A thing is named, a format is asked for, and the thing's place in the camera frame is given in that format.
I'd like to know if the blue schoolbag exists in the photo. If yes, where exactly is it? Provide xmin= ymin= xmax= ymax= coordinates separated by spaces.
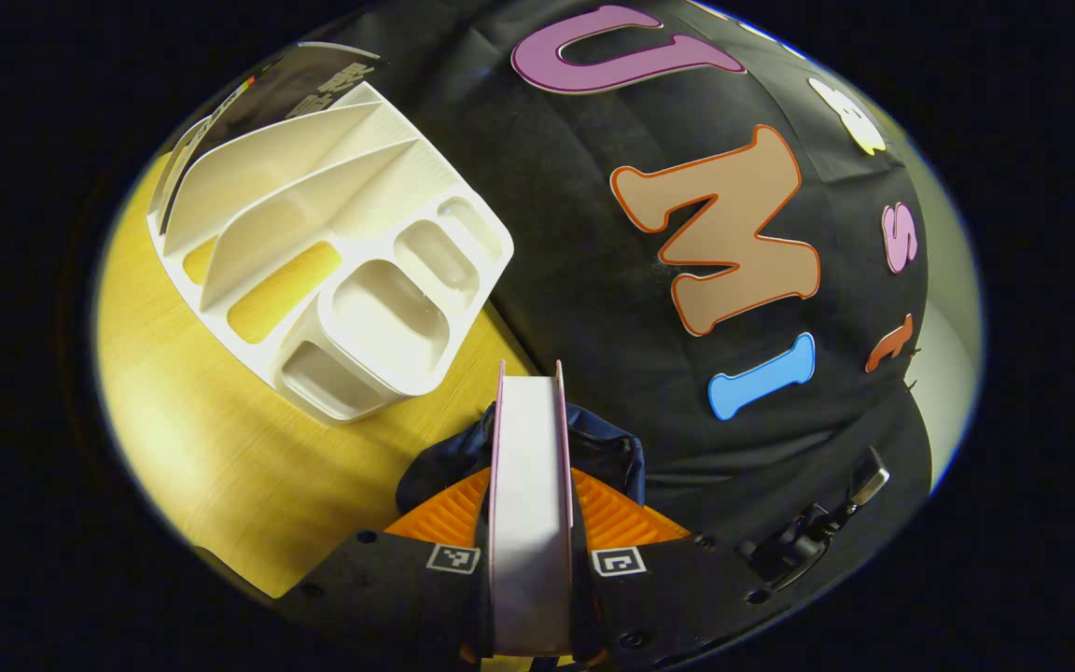
xmin=396 ymin=401 xmax=648 ymax=514

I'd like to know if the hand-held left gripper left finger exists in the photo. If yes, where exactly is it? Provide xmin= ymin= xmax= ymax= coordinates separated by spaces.
xmin=276 ymin=467 xmax=496 ymax=665

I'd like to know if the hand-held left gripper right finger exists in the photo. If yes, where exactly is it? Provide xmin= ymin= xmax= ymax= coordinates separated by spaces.
xmin=567 ymin=467 xmax=772 ymax=665

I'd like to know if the white bookshelf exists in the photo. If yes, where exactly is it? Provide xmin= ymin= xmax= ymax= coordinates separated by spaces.
xmin=147 ymin=82 xmax=515 ymax=426

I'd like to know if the black backdrop cloth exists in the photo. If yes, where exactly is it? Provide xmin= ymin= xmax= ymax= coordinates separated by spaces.
xmin=314 ymin=0 xmax=935 ymax=598

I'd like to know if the black book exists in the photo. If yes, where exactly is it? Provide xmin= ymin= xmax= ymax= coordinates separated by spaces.
xmin=147 ymin=42 xmax=387 ymax=234

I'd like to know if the pink book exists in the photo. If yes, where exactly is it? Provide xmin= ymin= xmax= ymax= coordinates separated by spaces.
xmin=486 ymin=359 xmax=576 ymax=657

